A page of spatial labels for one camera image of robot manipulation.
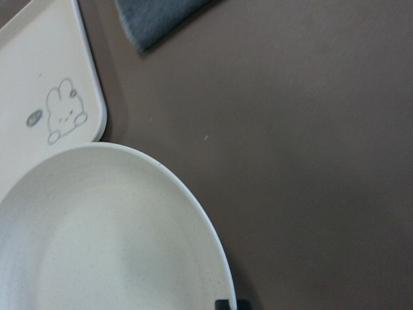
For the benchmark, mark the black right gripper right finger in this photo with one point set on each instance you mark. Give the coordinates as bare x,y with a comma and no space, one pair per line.
243,304

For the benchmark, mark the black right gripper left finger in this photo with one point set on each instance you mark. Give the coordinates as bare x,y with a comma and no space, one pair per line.
222,305

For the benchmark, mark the cream round plate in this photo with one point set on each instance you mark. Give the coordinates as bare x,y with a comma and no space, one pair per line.
103,226

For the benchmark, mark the cream rabbit tray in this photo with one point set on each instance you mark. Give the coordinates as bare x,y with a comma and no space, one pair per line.
51,98

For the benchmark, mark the grey folded cloth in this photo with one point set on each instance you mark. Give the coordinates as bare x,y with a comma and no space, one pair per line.
145,23

